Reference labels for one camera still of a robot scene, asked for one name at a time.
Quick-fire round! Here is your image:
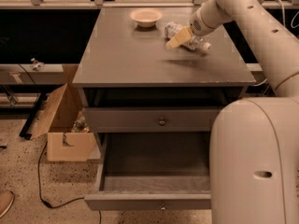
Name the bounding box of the clear plastic water bottle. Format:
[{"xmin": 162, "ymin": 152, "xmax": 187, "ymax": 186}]
[{"xmin": 164, "ymin": 21, "xmax": 211, "ymax": 52}]

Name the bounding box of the grey drawer cabinet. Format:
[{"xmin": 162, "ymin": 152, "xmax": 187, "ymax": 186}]
[{"xmin": 72, "ymin": 7, "xmax": 256, "ymax": 212}]

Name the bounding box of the black floor cable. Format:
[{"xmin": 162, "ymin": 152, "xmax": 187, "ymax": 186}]
[{"xmin": 37, "ymin": 141, "xmax": 103, "ymax": 224}]

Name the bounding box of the small clear object on shelf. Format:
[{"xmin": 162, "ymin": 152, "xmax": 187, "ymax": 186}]
[{"xmin": 31, "ymin": 58, "xmax": 45, "ymax": 72}]

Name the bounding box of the round object at floor edge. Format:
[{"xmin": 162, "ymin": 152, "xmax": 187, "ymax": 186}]
[{"xmin": 0, "ymin": 190, "xmax": 14, "ymax": 218}]

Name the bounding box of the black table leg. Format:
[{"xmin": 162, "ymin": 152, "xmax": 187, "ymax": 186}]
[{"xmin": 19, "ymin": 92, "xmax": 47, "ymax": 140}]

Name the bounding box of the closed grey upper drawer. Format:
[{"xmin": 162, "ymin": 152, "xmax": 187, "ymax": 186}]
[{"xmin": 83, "ymin": 107, "xmax": 220, "ymax": 133}]

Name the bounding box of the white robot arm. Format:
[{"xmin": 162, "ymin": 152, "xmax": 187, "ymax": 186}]
[{"xmin": 190, "ymin": 0, "xmax": 299, "ymax": 224}]

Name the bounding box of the open grey lower drawer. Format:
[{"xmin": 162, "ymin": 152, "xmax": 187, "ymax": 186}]
[{"xmin": 85, "ymin": 132, "xmax": 211, "ymax": 211}]

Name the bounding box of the open cardboard box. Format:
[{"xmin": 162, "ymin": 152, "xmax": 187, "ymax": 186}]
[{"xmin": 31, "ymin": 64, "xmax": 96, "ymax": 161}]

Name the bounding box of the beige bowl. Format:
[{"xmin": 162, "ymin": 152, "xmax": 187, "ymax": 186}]
[{"xmin": 130, "ymin": 8, "xmax": 163, "ymax": 28}]

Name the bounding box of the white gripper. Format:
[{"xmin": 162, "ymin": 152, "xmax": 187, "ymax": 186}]
[{"xmin": 166, "ymin": 4, "xmax": 225, "ymax": 49}]

